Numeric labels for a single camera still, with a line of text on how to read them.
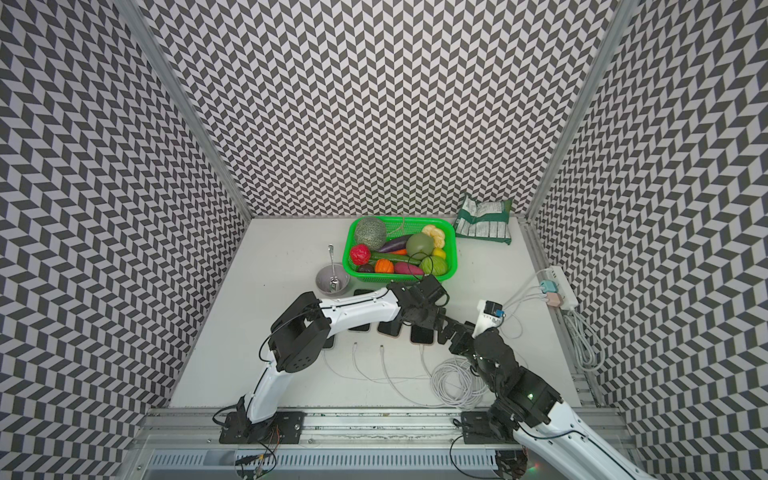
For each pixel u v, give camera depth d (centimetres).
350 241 101
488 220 108
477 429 73
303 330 56
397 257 100
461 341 64
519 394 55
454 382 81
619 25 68
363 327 60
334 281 96
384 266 96
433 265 93
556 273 100
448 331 66
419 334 89
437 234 105
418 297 70
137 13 72
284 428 73
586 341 88
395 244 102
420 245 99
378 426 75
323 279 96
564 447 49
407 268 96
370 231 99
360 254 96
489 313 66
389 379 81
